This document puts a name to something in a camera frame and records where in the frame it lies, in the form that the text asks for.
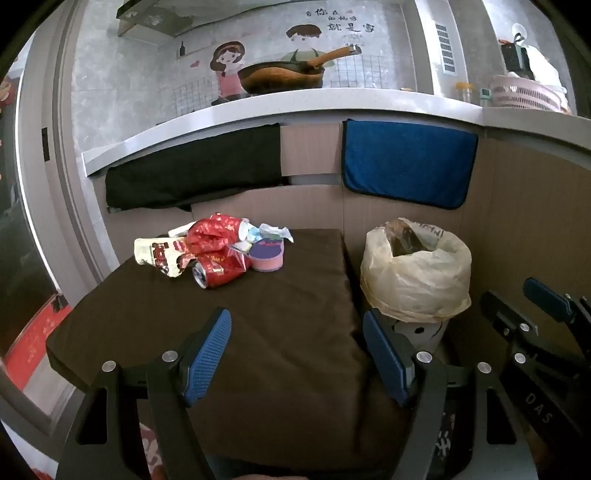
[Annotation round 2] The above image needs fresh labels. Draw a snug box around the white wall vent grille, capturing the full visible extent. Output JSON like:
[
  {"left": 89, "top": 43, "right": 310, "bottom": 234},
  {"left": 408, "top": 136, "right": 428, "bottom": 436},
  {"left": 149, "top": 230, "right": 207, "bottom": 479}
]
[{"left": 435, "top": 23, "right": 456, "bottom": 75}]

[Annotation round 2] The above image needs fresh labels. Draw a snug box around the blue towel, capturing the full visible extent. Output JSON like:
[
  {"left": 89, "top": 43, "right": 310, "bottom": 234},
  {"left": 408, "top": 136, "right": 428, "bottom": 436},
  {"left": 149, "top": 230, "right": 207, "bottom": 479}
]
[{"left": 342, "top": 119, "right": 479, "bottom": 210}]

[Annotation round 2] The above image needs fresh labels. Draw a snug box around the white trash bin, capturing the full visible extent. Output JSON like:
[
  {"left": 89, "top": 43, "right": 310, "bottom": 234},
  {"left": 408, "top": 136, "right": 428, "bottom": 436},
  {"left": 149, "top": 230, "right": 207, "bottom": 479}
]
[{"left": 382, "top": 318, "right": 452, "bottom": 367}]

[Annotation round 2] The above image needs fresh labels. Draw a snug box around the cartoon wall decal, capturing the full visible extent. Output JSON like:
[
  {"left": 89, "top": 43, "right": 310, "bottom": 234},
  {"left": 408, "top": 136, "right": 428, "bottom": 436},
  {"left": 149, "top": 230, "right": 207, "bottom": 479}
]
[{"left": 175, "top": 8, "right": 380, "bottom": 106}]

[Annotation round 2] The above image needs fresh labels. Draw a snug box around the red patterned paper cup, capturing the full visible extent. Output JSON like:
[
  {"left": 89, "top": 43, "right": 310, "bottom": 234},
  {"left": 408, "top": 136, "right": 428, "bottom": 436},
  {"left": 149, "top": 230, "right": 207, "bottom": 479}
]
[{"left": 185, "top": 213, "right": 251, "bottom": 257}]

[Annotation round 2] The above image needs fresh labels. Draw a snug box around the brown plastic bag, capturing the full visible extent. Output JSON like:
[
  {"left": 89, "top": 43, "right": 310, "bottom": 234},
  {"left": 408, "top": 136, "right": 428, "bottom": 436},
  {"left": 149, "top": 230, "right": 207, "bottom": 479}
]
[{"left": 385, "top": 218, "right": 432, "bottom": 257}]

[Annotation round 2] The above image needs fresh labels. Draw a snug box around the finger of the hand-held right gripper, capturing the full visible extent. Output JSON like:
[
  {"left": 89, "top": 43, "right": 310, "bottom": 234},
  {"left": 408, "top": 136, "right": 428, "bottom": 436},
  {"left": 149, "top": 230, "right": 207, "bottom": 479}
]
[
  {"left": 480, "top": 291, "right": 541, "bottom": 367},
  {"left": 523, "top": 277, "right": 591, "bottom": 334}
]

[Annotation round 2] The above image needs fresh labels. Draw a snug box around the black cloth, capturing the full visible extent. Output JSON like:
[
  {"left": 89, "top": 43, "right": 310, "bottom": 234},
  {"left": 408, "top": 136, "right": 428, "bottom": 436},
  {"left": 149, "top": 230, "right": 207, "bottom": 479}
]
[{"left": 105, "top": 122, "right": 283, "bottom": 212}]

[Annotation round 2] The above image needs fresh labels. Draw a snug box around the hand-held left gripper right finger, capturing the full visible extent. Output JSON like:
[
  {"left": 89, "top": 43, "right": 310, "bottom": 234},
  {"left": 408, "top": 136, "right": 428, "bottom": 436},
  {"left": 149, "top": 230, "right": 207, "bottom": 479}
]
[{"left": 362, "top": 308, "right": 539, "bottom": 480}]

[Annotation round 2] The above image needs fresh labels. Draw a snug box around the red floor mat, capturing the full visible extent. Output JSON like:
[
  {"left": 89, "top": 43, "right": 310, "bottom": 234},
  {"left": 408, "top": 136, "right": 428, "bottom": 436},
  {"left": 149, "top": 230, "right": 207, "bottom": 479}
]
[{"left": 4, "top": 291, "right": 73, "bottom": 394}]

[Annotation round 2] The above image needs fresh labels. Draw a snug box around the translucent plastic bin liner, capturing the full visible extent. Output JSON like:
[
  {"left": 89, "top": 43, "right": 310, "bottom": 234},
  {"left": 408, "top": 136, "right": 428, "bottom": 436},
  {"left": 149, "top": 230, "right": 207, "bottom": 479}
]
[{"left": 360, "top": 218, "right": 472, "bottom": 324}]

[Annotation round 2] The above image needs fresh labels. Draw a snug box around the range hood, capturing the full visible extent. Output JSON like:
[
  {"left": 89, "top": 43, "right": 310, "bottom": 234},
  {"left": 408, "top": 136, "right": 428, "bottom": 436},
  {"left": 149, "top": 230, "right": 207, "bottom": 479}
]
[{"left": 115, "top": 0, "right": 222, "bottom": 38}]

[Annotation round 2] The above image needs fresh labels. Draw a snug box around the white kitchen counter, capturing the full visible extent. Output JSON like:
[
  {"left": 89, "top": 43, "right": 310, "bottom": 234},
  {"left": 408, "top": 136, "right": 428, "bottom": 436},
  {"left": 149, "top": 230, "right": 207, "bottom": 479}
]
[{"left": 82, "top": 88, "right": 591, "bottom": 178}]

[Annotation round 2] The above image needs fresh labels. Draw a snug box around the white and blue packet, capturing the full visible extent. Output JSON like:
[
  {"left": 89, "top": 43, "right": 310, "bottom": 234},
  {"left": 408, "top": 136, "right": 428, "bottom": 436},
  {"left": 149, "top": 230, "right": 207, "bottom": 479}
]
[{"left": 247, "top": 223, "right": 295, "bottom": 244}]

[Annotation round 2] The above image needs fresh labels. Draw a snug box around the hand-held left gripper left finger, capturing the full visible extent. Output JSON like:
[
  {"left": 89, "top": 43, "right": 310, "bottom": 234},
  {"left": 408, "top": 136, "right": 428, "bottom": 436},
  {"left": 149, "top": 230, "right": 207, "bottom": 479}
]
[{"left": 55, "top": 307, "right": 232, "bottom": 480}]

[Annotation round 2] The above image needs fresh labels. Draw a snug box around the crushed red drink can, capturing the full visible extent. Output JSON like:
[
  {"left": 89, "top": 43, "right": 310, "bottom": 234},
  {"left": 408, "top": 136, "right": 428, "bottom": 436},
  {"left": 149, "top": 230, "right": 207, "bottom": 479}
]
[{"left": 191, "top": 256, "right": 253, "bottom": 291}]

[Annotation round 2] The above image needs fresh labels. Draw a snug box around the brown cardboard panel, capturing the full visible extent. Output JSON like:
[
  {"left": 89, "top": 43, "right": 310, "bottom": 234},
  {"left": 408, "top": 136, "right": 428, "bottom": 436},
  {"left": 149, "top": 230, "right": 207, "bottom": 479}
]
[
  {"left": 344, "top": 137, "right": 591, "bottom": 333},
  {"left": 191, "top": 184, "right": 346, "bottom": 232}
]

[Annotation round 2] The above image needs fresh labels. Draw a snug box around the pink plastic basket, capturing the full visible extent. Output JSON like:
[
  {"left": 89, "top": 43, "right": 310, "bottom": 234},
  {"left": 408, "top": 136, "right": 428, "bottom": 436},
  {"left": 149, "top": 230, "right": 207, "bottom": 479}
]
[{"left": 489, "top": 75, "right": 568, "bottom": 112}]

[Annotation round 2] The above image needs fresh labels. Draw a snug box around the white plastic bag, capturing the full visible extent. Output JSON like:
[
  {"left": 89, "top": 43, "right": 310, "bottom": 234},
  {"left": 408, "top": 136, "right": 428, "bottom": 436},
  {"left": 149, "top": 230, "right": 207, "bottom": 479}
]
[{"left": 510, "top": 23, "right": 567, "bottom": 89}]

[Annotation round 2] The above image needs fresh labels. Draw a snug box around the black box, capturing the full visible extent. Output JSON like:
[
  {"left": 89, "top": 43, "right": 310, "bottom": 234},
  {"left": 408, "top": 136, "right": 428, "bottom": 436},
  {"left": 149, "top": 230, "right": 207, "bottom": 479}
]
[{"left": 501, "top": 41, "right": 532, "bottom": 73}]

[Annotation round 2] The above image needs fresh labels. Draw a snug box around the cream and red snack wrapper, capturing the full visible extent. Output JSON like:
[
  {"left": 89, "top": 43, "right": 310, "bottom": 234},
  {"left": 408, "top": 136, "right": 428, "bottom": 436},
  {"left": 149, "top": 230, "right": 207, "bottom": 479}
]
[{"left": 134, "top": 236, "right": 197, "bottom": 278}]

